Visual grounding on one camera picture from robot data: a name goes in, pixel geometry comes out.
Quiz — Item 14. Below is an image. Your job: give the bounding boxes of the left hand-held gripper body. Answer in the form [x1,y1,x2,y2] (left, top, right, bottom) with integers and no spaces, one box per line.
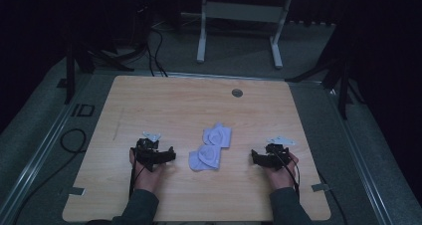
[130,130,168,173]

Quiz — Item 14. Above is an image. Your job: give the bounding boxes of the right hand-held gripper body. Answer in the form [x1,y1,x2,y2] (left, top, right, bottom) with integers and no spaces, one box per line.
[263,135,297,171]

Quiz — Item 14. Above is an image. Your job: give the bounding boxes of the pale lilac sock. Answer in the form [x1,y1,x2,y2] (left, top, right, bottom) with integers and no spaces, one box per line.
[202,121,233,149]
[188,143,222,172]

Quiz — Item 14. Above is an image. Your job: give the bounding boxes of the person's right hand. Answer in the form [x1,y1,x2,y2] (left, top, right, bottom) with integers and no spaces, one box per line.
[264,151,300,191]

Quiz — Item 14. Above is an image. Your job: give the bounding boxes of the person's left hand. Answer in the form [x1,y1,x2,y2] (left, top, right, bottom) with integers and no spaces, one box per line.
[128,148,165,195]

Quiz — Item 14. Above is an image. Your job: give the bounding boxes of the grey tape strip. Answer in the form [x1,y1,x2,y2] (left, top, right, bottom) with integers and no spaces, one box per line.
[311,182,332,193]

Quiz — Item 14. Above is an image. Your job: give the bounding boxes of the black tripod stand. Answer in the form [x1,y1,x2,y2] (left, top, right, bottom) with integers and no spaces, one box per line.
[284,25,366,121]
[64,35,148,106]

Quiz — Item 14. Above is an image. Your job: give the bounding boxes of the right hand-held gripper cable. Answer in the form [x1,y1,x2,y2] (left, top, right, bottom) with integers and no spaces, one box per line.
[272,150,302,201]

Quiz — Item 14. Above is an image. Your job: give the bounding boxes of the hand-held gripper cable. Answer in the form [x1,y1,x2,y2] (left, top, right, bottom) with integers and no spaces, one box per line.
[128,147,147,199]
[272,150,302,201]

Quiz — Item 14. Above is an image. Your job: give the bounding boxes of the left hand-held gripper cable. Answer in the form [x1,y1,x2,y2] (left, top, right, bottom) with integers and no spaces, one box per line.
[128,147,147,199]

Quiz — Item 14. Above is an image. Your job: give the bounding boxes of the black floor cable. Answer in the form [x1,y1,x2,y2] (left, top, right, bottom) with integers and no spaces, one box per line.
[316,169,350,225]
[144,27,169,78]
[11,127,88,225]

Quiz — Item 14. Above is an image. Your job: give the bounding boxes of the metal floor rail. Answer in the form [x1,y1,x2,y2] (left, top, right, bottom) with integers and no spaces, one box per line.
[0,75,96,223]
[326,85,396,225]

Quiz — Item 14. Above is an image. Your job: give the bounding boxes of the white metal table frame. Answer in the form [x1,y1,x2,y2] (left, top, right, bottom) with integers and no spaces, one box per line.
[196,0,295,70]

